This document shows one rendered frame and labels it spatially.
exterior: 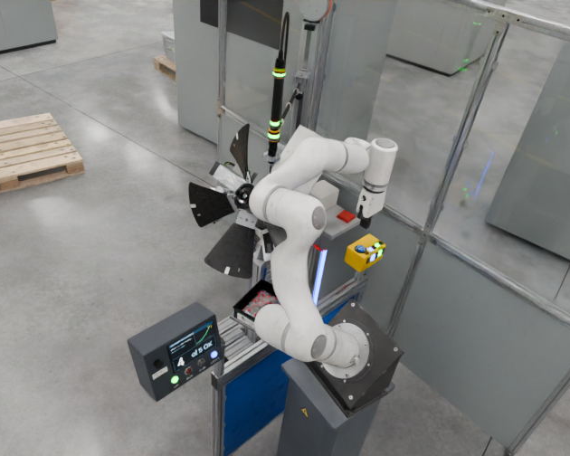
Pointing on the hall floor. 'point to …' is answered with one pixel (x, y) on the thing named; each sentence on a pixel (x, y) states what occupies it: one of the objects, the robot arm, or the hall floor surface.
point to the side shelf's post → (313, 263)
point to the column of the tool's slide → (308, 71)
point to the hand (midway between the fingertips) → (365, 222)
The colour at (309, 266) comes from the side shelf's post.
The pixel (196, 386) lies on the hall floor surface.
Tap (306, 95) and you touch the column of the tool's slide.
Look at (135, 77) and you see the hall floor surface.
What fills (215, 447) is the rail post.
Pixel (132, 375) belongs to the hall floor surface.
